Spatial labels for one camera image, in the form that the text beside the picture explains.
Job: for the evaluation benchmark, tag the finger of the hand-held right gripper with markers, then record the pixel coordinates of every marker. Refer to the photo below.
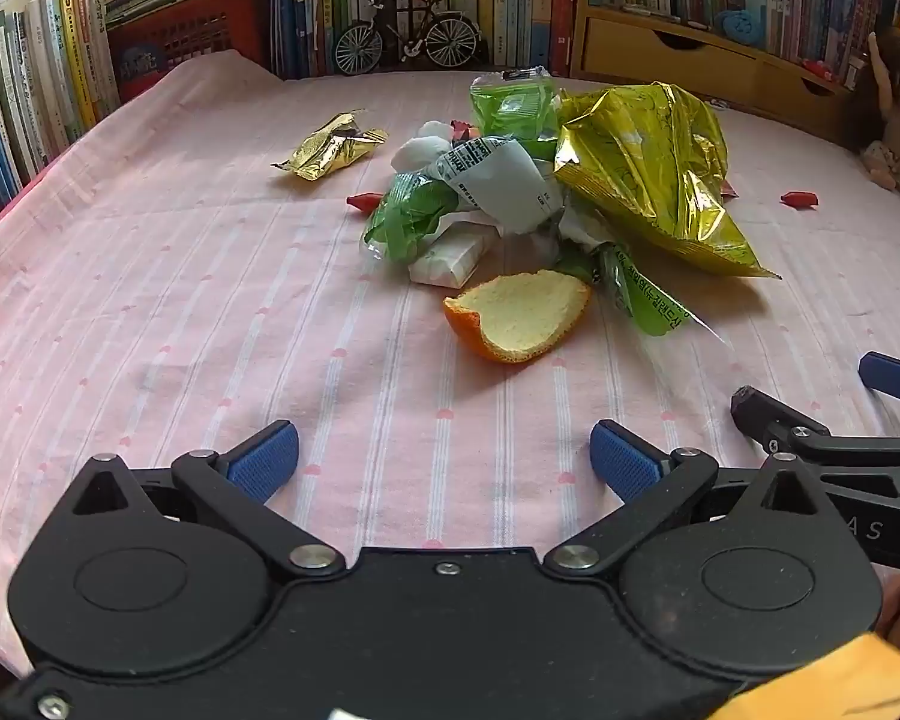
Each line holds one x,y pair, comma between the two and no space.
765,414
891,377

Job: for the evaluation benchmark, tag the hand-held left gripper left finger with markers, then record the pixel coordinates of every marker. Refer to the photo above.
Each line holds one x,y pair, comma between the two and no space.
264,459

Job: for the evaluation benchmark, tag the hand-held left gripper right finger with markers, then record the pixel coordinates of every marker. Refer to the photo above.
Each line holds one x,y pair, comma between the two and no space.
621,461

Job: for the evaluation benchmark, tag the green strip wrapper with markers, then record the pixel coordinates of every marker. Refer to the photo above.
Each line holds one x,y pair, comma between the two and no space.
639,290

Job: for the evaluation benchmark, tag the orange peel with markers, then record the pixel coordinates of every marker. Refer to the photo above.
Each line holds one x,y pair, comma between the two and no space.
517,311

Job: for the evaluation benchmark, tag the red plastic cap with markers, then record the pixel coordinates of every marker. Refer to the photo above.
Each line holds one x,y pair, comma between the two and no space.
799,199
364,203

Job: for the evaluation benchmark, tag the large gold snack bag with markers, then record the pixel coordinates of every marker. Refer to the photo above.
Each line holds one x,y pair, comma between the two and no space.
645,165

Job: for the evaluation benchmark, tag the green clear plastic wrapper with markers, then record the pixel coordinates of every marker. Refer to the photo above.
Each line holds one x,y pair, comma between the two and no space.
409,214

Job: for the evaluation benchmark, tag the white printed plastic wrapper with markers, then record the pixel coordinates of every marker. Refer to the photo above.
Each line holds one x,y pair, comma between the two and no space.
495,180

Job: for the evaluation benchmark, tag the small gold foil wrapper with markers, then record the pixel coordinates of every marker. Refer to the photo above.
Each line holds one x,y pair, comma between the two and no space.
330,150

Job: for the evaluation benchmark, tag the white tissue ball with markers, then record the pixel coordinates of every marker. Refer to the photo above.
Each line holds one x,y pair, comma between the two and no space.
420,154

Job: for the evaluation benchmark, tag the pink striped blanket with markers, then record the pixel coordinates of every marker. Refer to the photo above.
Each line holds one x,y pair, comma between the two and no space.
157,277

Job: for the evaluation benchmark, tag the wooden drawer organizer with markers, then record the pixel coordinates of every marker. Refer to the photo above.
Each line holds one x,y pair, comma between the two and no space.
645,52

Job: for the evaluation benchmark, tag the blue round ornament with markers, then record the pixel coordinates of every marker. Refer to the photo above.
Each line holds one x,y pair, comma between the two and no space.
742,24

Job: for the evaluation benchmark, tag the red plastic crate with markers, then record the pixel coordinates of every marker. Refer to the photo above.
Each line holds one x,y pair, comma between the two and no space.
187,45

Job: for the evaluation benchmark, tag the row of tall textbooks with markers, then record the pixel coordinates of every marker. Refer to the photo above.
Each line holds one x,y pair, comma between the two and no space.
37,75

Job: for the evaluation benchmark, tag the black miniature bicycle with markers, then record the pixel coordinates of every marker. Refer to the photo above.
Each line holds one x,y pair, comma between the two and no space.
381,0

